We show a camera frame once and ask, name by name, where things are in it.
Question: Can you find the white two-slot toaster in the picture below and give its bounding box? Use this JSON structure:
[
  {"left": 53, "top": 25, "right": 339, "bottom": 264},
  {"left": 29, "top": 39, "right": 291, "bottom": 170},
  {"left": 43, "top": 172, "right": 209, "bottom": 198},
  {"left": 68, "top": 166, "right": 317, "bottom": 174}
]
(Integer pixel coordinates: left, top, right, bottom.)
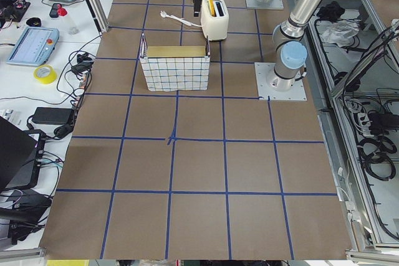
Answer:
[{"left": 201, "top": 0, "right": 229, "bottom": 41}]

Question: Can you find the red and black remote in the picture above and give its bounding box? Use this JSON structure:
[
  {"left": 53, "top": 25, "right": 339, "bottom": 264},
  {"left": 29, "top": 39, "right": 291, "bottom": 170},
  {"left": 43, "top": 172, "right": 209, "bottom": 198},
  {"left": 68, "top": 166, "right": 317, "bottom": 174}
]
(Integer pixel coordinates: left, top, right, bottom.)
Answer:
[{"left": 49, "top": 3, "right": 68, "bottom": 18}]

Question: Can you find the yellow tape roll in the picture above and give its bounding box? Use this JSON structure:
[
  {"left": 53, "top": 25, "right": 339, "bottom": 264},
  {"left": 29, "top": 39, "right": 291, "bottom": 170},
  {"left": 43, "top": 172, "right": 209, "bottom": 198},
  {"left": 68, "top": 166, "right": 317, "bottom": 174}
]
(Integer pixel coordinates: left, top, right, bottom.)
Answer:
[{"left": 33, "top": 65, "right": 57, "bottom": 85}]

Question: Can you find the near blue teach pendant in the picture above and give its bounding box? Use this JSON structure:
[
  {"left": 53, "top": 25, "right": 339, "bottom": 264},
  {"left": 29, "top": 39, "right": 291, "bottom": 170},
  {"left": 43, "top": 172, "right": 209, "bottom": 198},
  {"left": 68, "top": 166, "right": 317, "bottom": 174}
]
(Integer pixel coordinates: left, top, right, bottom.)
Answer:
[{"left": 6, "top": 27, "right": 59, "bottom": 67}]

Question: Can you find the black power adapter brick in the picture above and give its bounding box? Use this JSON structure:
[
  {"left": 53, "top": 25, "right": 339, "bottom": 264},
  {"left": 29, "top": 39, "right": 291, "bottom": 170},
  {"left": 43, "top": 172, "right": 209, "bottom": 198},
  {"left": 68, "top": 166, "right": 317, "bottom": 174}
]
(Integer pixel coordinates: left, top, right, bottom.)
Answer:
[{"left": 32, "top": 107, "right": 73, "bottom": 125}]

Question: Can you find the black monitor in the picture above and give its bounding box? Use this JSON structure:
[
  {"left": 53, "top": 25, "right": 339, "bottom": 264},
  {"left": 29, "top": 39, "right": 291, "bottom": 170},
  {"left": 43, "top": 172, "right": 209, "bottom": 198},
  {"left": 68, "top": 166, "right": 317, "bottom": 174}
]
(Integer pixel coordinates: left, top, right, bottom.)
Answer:
[{"left": 1, "top": 118, "right": 45, "bottom": 191}]

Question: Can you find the white toaster power cord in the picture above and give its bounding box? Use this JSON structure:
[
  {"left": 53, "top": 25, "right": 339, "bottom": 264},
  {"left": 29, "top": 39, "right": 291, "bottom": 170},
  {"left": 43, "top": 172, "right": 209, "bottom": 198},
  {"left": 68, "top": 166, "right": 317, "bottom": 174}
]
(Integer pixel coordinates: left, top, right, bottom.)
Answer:
[{"left": 159, "top": 10, "right": 203, "bottom": 29}]

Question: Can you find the wire basket with checkered liner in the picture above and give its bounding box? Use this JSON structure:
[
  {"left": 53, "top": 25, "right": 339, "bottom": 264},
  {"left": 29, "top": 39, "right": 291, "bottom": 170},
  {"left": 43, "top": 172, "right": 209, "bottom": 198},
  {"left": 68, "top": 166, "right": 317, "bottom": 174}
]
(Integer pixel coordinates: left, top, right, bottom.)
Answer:
[{"left": 140, "top": 34, "right": 211, "bottom": 92}]

